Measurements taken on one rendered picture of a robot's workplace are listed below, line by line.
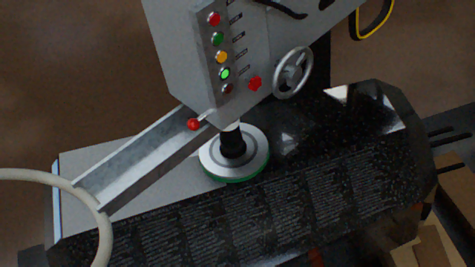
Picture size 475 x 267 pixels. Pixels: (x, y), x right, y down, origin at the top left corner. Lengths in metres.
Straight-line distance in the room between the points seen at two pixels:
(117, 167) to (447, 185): 1.57
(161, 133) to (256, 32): 0.39
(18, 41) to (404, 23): 2.45
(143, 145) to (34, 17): 2.74
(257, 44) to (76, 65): 2.35
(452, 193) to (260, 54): 1.42
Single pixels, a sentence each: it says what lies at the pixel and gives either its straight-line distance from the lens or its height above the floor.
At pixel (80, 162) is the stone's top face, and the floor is 0.82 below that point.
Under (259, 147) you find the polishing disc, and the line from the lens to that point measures 1.68.
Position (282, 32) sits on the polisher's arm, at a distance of 1.41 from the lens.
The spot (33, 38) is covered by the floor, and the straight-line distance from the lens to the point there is 3.94.
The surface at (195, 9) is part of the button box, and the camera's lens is 1.14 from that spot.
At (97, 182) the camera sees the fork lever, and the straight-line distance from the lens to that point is 1.46.
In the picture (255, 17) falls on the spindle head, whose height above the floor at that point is 1.39.
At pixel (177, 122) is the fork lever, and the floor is 1.08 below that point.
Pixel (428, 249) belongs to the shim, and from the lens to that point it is 2.26.
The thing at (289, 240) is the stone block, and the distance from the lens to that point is 1.74.
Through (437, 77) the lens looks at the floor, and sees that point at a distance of 3.18.
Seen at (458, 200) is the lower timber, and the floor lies 0.10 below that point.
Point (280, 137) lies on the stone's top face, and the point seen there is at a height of 0.82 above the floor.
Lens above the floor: 2.17
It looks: 49 degrees down
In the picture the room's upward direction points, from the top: 11 degrees counter-clockwise
